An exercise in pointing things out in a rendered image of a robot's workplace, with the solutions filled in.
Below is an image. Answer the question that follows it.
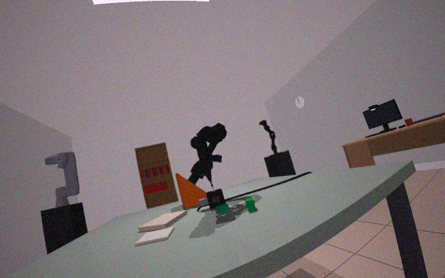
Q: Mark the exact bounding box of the green rectangular block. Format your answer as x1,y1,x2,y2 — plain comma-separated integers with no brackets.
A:
246,197,256,212

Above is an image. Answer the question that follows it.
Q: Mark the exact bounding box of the green cube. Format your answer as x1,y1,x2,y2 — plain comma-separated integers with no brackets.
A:
216,204,229,213

